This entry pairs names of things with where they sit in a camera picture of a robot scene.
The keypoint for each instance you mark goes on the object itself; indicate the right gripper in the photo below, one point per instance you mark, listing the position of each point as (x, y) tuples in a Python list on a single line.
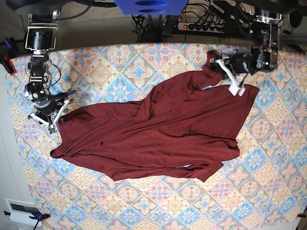
[(50, 108)]

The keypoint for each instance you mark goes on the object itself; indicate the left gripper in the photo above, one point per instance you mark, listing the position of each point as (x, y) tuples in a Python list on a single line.
[(235, 66)]

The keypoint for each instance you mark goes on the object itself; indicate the dark red t-shirt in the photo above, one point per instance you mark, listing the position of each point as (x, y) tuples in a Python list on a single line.
[(186, 127)]

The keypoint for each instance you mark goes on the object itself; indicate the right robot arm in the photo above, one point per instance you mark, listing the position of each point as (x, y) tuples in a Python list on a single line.
[(43, 20)]

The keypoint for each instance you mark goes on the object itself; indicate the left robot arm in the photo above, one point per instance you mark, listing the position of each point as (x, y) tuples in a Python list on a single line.
[(262, 30)]

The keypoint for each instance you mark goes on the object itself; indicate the white power strip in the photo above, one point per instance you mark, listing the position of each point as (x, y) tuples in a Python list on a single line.
[(200, 27)]

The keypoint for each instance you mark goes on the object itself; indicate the blue orange clamp upper left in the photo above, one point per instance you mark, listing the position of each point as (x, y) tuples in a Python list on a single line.
[(5, 59)]

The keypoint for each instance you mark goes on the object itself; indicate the blue orange clamp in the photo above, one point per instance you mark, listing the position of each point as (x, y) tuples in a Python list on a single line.
[(39, 216), (5, 59)]

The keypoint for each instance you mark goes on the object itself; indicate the blue orange clamp lower left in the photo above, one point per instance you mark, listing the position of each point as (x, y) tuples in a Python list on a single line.
[(39, 216)]

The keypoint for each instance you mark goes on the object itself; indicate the patterned tablecloth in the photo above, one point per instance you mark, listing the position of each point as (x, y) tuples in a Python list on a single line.
[(265, 186)]

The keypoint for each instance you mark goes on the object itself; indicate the orange clamp lower right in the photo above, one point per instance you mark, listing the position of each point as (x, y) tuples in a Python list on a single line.
[(301, 215)]

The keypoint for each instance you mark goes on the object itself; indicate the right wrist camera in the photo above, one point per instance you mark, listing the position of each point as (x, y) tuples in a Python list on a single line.
[(51, 129)]

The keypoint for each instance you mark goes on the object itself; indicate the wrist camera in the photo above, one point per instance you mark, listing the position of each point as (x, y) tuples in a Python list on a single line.
[(51, 129), (236, 90)]

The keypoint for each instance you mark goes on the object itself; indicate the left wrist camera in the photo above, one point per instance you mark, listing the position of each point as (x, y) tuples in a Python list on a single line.
[(236, 90)]

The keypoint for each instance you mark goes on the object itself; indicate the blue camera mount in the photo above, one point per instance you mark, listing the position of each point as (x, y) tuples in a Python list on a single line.
[(151, 7)]

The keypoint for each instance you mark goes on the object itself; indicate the white wall vent box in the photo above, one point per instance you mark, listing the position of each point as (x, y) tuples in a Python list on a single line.
[(20, 212)]

